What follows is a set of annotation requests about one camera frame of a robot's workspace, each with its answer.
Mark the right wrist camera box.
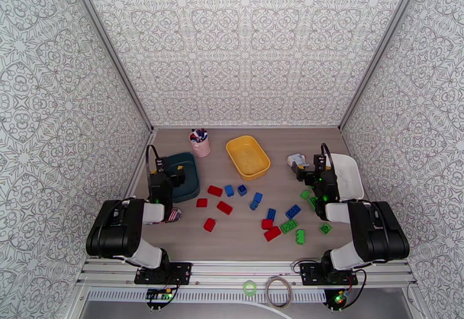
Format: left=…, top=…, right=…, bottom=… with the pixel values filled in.
left=313, top=153, right=327, bottom=175

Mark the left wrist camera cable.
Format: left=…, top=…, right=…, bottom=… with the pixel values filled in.
left=145, top=144, right=162, bottom=189

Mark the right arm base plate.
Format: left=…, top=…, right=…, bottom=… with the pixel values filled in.
left=300, top=262, right=359, bottom=287

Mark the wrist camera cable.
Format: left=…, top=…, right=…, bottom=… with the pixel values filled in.
left=320, top=143, right=333, bottom=170
left=145, top=144, right=162, bottom=189

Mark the flag patterned paper item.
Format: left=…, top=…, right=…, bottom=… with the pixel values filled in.
left=155, top=208, right=183, bottom=225

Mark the yellow plastic container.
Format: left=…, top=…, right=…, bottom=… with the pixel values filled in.
left=226, top=135, right=271, bottom=181

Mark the pink pen cup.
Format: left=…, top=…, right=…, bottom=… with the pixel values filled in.
left=190, top=136, right=211, bottom=158

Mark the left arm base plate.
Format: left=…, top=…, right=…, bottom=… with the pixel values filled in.
left=134, top=262, right=193, bottom=286

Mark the aluminium frame post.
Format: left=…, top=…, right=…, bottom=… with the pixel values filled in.
left=62, top=0, right=155, bottom=131
left=338, top=0, right=435, bottom=131

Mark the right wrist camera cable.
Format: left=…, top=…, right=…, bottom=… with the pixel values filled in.
left=320, top=143, right=333, bottom=170

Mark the aluminium mounting rail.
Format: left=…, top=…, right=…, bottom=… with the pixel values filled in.
left=76, top=258, right=418, bottom=288

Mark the white plastic container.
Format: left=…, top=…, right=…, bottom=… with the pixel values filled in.
left=325, top=153, right=365, bottom=202

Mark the grey pencil sharpener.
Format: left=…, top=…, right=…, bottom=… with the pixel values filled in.
left=287, top=153, right=311, bottom=175

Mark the coiled grey cable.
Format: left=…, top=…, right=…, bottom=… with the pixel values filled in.
left=264, top=276, right=293, bottom=310

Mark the perforated metal strip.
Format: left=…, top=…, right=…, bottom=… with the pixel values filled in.
left=86, top=289, right=327, bottom=303

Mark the left small circuit board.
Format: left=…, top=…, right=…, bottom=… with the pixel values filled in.
left=146, top=289, right=172, bottom=302

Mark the teal plastic container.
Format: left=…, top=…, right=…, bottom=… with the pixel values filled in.
left=161, top=151, right=201, bottom=204

